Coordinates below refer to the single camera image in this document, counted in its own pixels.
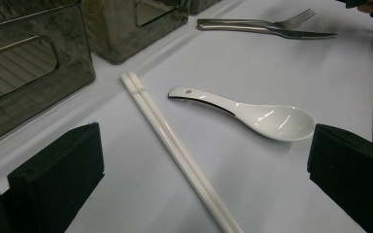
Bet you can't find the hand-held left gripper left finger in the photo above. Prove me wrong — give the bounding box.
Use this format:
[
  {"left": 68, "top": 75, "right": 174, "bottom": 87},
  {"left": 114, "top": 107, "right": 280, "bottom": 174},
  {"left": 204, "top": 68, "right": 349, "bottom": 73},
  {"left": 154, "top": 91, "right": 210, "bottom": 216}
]
[{"left": 7, "top": 121, "right": 105, "bottom": 233}]

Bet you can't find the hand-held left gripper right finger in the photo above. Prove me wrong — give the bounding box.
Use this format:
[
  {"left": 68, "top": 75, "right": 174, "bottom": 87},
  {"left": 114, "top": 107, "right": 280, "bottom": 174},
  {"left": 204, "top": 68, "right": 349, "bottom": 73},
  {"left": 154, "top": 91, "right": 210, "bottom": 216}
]
[{"left": 306, "top": 123, "right": 373, "bottom": 233}]

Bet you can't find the steel knife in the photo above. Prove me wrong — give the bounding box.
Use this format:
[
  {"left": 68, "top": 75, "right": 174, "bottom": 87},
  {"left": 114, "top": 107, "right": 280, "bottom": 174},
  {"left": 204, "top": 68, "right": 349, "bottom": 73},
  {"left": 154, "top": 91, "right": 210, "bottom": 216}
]
[{"left": 196, "top": 22, "right": 338, "bottom": 41}]

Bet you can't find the smoky clear plastic bin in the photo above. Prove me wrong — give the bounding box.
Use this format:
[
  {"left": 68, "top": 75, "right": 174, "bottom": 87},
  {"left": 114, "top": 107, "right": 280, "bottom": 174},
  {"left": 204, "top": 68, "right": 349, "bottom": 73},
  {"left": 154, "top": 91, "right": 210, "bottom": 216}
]
[
  {"left": 0, "top": 0, "right": 96, "bottom": 150},
  {"left": 81, "top": 0, "right": 191, "bottom": 65},
  {"left": 188, "top": 0, "right": 222, "bottom": 16}
]

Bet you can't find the white ceramic spoon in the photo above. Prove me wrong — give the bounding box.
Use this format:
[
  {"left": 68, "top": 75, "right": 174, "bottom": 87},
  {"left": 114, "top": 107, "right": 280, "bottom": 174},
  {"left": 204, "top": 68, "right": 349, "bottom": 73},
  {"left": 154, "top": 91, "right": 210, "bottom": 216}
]
[{"left": 167, "top": 85, "right": 318, "bottom": 143}]

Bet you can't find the white chopstick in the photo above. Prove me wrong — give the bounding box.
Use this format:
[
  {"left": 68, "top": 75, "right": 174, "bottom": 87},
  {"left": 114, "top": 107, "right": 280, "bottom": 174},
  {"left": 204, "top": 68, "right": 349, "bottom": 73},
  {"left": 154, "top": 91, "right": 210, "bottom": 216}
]
[
  {"left": 119, "top": 73, "right": 233, "bottom": 233},
  {"left": 126, "top": 71, "right": 245, "bottom": 233}
]

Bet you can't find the steel fork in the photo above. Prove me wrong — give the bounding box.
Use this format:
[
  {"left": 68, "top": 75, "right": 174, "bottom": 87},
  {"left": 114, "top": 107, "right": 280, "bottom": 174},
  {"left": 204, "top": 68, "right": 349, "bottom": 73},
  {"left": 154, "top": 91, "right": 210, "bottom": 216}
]
[{"left": 196, "top": 8, "right": 317, "bottom": 30}]

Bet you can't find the white table sheet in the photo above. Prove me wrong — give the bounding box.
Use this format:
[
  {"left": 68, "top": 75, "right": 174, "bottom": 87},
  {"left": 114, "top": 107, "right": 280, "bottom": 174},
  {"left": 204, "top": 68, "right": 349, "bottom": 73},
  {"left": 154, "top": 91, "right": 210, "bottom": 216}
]
[{"left": 0, "top": 0, "right": 373, "bottom": 233}]

